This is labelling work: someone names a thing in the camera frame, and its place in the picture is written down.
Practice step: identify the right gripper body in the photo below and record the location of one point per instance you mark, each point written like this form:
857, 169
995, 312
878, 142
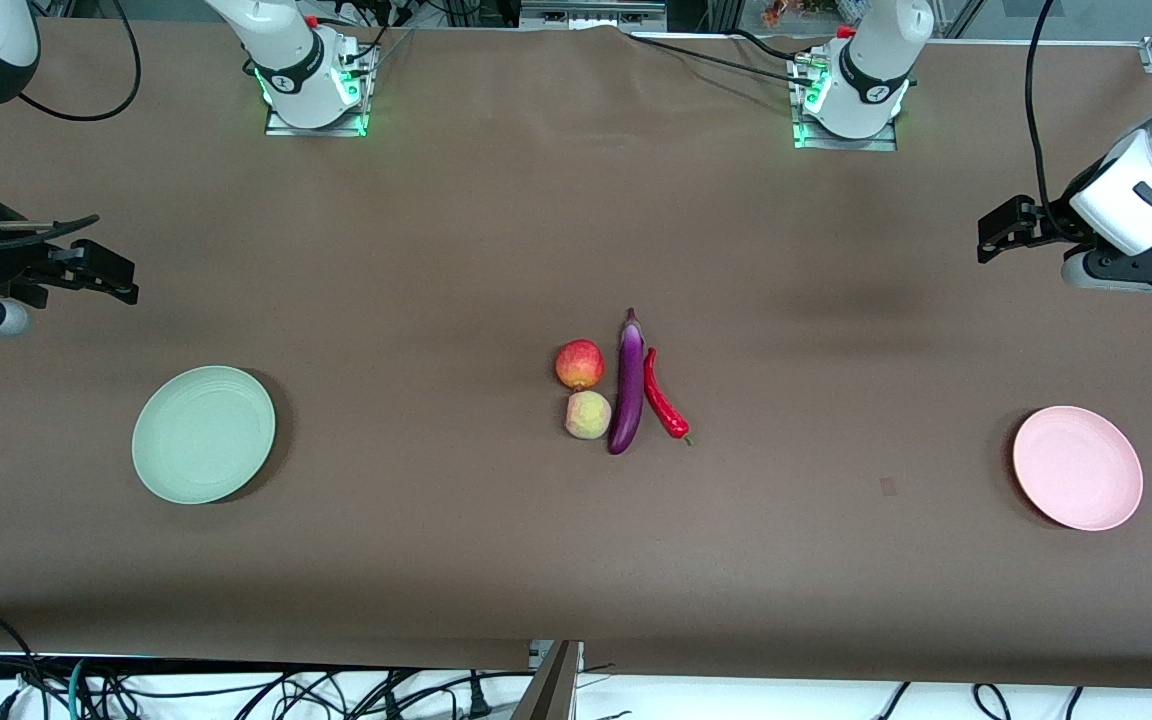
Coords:
4, 256

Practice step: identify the red chili pepper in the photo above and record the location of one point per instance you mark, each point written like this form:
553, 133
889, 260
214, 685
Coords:
658, 395

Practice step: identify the purple eggplant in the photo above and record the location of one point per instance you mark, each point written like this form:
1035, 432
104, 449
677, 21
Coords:
628, 390

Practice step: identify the red yellow apple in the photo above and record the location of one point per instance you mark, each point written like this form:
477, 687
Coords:
579, 364

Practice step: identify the pale yellow peach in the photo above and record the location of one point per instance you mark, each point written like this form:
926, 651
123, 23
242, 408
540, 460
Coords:
587, 415

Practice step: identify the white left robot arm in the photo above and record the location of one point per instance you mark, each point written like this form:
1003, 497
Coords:
871, 70

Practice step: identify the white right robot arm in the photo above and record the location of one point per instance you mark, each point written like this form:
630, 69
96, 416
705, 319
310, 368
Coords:
306, 70

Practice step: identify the light green plate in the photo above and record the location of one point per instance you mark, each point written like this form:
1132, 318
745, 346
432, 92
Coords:
203, 435

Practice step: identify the pink plate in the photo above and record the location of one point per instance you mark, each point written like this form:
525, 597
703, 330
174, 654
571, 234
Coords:
1077, 468

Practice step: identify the orange background objects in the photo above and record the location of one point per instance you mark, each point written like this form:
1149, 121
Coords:
801, 10

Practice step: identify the brown table cover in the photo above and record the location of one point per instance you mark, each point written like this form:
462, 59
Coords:
576, 220

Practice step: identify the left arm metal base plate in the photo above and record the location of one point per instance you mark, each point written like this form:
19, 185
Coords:
804, 135

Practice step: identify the aluminium frame rail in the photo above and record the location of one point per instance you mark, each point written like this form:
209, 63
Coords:
591, 15

